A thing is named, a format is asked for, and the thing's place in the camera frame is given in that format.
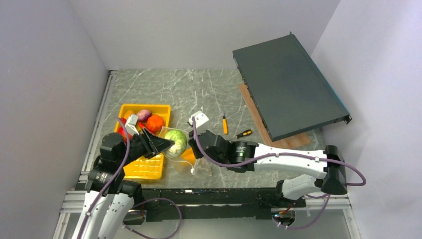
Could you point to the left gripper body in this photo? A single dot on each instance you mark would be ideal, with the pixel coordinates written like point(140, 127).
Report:
point(138, 148)

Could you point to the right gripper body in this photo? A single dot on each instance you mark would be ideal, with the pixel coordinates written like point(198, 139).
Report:
point(197, 152)

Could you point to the green cabbage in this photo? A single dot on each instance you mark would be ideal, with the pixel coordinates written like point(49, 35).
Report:
point(180, 143)

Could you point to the clear dotted zip bag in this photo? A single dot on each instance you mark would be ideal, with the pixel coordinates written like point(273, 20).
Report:
point(181, 155)

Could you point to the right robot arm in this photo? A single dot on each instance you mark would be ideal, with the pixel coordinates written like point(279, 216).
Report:
point(319, 170)

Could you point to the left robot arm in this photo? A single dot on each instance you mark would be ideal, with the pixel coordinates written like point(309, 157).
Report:
point(109, 196)

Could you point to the orange pumpkin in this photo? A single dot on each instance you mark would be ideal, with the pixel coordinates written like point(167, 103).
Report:
point(155, 123)

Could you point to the small yellow screwdriver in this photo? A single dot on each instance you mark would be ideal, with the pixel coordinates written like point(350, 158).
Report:
point(224, 123)

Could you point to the yellow plastic tray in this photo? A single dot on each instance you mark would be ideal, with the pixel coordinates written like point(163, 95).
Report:
point(142, 168)

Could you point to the red apple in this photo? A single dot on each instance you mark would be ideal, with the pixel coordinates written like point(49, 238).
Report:
point(121, 128)

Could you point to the purple onion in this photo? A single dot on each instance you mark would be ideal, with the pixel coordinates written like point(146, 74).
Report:
point(144, 115)

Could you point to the black yellow screwdriver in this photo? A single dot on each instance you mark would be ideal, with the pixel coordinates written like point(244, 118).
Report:
point(244, 133)

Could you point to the brown potato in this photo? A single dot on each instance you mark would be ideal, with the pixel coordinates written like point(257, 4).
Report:
point(128, 114)

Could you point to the wooden cutting board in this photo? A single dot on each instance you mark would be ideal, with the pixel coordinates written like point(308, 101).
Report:
point(286, 143)

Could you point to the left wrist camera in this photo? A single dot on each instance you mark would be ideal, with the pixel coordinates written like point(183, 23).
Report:
point(131, 123)

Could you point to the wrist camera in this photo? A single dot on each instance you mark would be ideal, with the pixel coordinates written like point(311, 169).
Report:
point(201, 121)
point(131, 123)

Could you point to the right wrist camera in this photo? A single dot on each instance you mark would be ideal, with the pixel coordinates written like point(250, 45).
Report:
point(201, 121)

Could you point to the dark green network switch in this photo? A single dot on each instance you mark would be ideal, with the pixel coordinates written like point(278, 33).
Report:
point(291, 94)

